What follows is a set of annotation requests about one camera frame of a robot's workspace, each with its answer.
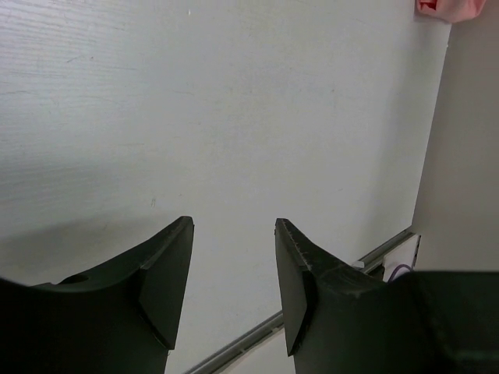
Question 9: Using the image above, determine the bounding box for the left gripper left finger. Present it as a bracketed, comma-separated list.
[1, 216, 194, 373]

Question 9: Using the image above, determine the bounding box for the pink t shirt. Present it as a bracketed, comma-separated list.
[415, 0, 487, 23]

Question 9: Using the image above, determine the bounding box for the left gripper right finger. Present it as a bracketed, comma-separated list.
[274, 218, 498, 373]

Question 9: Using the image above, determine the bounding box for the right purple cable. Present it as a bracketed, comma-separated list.
[388, 263, 413, 282]

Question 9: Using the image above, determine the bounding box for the aluminium rail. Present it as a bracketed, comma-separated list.
[186, 229, 416, 374]

